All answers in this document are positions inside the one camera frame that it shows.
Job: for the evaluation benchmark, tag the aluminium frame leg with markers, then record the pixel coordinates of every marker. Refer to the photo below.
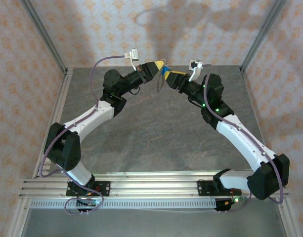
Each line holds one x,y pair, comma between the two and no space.
287,217

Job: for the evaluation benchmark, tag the blue-capped silver key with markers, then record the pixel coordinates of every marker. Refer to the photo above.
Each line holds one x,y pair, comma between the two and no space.
165,70

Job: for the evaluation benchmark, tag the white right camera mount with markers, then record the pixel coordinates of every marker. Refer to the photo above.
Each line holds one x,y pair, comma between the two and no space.
194,76

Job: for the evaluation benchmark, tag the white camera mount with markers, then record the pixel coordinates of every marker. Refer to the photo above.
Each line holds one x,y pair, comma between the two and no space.
126,55
194,76

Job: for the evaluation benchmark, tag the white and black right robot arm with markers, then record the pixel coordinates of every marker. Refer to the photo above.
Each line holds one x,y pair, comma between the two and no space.
242,140

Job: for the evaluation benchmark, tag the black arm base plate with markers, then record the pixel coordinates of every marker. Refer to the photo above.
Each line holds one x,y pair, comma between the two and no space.
203,188
104,188

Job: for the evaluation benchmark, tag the wide aluminium mounting rail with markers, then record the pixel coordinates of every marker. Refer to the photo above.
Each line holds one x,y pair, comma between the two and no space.
153,187

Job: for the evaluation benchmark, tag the aluminium side rail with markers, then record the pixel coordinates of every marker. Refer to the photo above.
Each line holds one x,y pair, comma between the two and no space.
255,111
59,101

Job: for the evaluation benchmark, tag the narrow aluminium crossbar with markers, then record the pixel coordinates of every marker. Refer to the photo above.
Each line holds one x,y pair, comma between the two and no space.
153,174

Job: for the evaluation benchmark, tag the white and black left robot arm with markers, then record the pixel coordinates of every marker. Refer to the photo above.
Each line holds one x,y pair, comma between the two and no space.
92,114

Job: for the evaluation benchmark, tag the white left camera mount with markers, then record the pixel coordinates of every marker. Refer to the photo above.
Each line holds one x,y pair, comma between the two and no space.
126,55

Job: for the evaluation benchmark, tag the black controller box with LED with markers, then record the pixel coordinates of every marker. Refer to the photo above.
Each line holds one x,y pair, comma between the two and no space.
223,205
89,203

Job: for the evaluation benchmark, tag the aluminium corner post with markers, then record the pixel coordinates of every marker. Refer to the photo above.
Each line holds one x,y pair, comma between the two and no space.
46,37
262,37

